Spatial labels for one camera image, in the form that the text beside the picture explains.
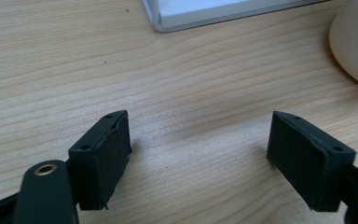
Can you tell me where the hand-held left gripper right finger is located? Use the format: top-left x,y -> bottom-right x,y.
266,110 -> 357,213

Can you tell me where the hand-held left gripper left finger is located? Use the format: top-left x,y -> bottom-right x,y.
68,109 -> 133,211

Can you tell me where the cream bowl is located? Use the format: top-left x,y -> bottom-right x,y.
328,0 -> 358,93

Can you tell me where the white wire shelf rack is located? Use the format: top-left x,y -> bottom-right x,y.
141,0 -> 331,34

